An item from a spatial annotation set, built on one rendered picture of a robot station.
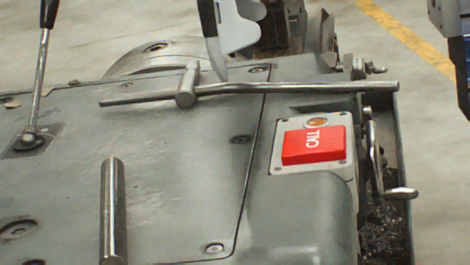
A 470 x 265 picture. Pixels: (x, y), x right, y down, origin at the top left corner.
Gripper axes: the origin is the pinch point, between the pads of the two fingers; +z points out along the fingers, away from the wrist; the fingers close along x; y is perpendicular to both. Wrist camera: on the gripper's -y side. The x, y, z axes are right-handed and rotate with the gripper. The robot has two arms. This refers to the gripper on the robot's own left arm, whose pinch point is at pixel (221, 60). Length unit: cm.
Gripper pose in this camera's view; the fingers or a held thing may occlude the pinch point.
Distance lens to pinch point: 113.8
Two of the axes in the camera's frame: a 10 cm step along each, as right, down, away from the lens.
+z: 1.6, 9.2, 3.6
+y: 9.8, -1.1, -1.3
